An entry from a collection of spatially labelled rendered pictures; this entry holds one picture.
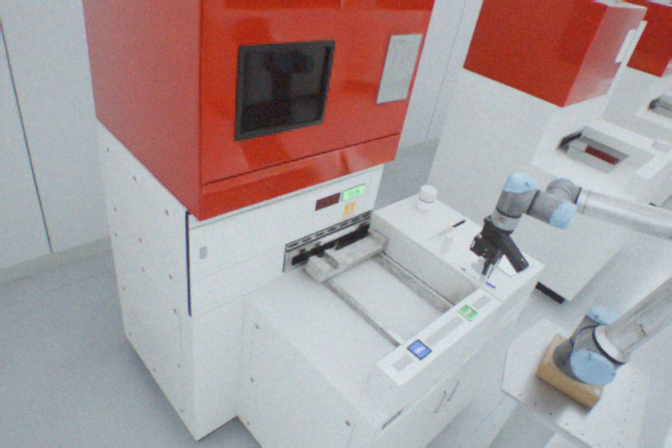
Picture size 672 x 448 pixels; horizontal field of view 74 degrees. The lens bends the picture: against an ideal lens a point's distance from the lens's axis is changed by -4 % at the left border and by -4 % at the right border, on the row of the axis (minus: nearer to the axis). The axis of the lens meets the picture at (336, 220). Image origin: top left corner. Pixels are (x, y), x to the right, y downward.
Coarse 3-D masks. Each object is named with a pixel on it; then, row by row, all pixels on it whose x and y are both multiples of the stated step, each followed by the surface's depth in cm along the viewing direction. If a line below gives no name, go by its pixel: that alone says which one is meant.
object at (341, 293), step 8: (328, 280) 167; (336, 288) 164; (344, 296) 162; (352, 304) 160; (360, 304) 159; (360, 312) 158; (368, 312) 157; (368, 320) 156; (376, 320) 154; (376, 328) 154; (384, 328) 152; (384, 336) 152; (392, 336) 149; (392, 344) 150; (400, 344) 148
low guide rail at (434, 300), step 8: (376, 256) 184; (384, 264) 182; (392, 264) 181; (392, 272) 180; (400, 272) 177; (400, 280) 178; (408, 280) 175; (416, 288) 173; (424, 288) 172; (424, 296) 171; (432, 296) 169; (432, 304) 169; (440, 304) 166
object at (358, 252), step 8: (360, 240) 185; (368, 240) 186; (344, 248) 179; (352, 248) 180; (360, 248) 181; (368, 248) 182; (376, 248) 183; (384, 248) 186; (344, 256) 175; (352, 256) 176; (360, 256) 177; (368, 256) 180; (328, 264) 170; (352, 264) 175; (312, 272) 166; (336, 272) 169; (320, 280) 164
